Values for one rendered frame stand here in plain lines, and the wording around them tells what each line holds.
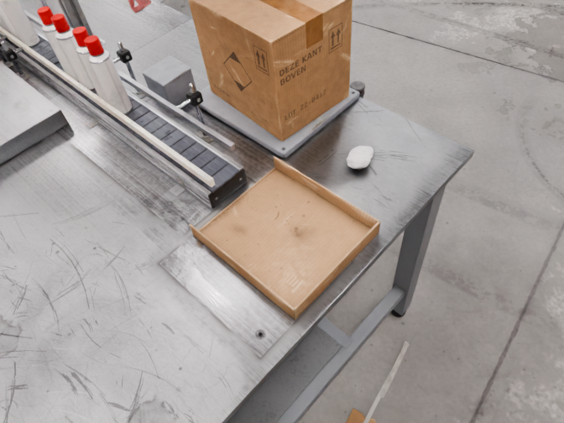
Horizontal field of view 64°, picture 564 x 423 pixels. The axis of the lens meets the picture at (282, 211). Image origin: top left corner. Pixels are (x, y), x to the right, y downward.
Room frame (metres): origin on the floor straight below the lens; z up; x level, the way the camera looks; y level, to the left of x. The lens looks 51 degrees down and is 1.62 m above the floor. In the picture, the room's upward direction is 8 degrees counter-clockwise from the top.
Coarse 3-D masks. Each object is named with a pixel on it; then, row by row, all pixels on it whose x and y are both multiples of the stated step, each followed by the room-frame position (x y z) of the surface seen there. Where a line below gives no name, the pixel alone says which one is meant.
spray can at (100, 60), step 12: (96, 36) 1.01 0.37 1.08; (96, 48) 0.99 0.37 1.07; (96, 60) 0.98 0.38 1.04; (108, 60) 0.99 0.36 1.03; (96, 72) 0.98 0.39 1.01; (108, 72) 0.98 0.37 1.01; (108, 84) 0.98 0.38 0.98; (120, 84) 0.99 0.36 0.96; (108, 96) 0.98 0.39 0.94; (120, 96) 0.98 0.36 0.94; (120, 108) 0.98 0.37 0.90; (132, 108) 1.00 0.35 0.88
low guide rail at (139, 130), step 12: (12, 36) 1.40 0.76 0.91; (24, 48) 1.32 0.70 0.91; (48, 60) 1.23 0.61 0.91; (60, 72) 1.16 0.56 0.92; (72, 84) 1.11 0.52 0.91; (96, 96) 1.03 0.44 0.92; (108, 108) 0.97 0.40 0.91; (120, 120) 0.93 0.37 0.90; (144, 132) 0.86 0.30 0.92; (156, 144) 0.81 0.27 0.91; (180, 156) 0.76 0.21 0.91; (192, 168) 0.71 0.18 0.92; (204, 180) 0.68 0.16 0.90
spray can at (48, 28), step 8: (40, 8) 1.19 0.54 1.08; (48, 8) 1.18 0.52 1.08; (40, 16) 1.17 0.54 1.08; (48, 16) 1.17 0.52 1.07; (48, 24) 1.16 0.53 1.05; (48, 32) 1.15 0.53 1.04; (56, 32) 1.16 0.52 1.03; (48, 40) 1.17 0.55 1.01; (56, 40) 1.16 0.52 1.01; (56, 48) 1.16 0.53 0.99; (64, 56) 1.15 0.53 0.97; (64, 64) 1.16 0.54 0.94; (72, 72) 1.15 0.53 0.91
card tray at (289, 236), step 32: (256, 192) 0.69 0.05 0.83; (288, 192) 0.68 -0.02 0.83; (320, 192) 0.65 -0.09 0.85; (224, 224) 0.61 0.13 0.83; (256, 224) 0.60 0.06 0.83; (288, 224) 0.59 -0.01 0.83; (320, 224) 0.57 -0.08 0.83; (352, 224) 0.56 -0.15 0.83; (224, 256) 0.51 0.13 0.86; (256, 256) 0.52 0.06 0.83; (288, 256) 0.51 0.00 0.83; (320, 256) 0.50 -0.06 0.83; (352, 256) 0.48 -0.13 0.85; (288, 288) 0.43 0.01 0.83; (320, 288) 0.41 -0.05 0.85
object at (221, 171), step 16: (16, 48) 1.43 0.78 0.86; (32, 48) 1.38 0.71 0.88; (48, 48) 1.37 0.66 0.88; (64, 80) 1.18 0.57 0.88; (128, 96) 1.06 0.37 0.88; (144, 112) 0.98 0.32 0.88; (128, 128) 0.92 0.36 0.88; (144, 128) 0.91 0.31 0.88; (160, 128) 0.90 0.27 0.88; (176, 128) 0.90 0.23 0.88; (176, 144) 0.84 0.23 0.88; (192, 144) 0.83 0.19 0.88; (192, 160) 0.77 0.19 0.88; (208, 160) 0.77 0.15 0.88; (224, 160) 0.76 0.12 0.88; (192, 176) 0.72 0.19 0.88; (224, 176) 0.71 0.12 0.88
